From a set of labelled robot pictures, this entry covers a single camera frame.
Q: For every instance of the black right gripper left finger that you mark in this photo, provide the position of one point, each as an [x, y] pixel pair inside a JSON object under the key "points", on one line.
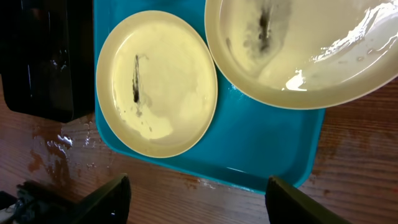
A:
{"points": [[108, 204]]}

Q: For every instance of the yellow plate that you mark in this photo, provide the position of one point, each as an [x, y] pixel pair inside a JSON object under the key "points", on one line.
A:
{"points": [[156, 84], [304, 54]]}

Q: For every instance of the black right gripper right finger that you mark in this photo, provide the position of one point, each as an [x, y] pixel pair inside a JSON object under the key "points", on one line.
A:
{"points": [[287, 204]]}

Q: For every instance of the teal plastic tray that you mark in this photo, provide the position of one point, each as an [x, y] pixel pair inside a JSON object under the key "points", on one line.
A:
{"points": [[247, 141]]}

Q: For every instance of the black rectangular water tray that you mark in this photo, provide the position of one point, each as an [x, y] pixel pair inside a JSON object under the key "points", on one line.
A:
{"points": [[47, 58]]}

